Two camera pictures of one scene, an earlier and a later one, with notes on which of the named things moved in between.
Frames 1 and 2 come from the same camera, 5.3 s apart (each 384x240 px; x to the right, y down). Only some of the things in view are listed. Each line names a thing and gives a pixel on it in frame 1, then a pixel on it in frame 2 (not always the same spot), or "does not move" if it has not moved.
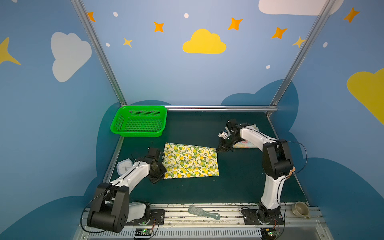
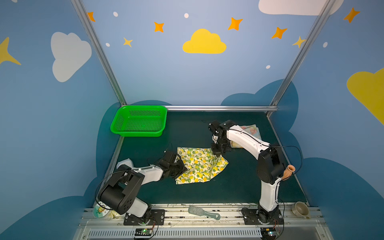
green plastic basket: [139, 121] does not move
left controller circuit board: [143, 232] does not move
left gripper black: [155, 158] → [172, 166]
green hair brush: [199, 211] does not move
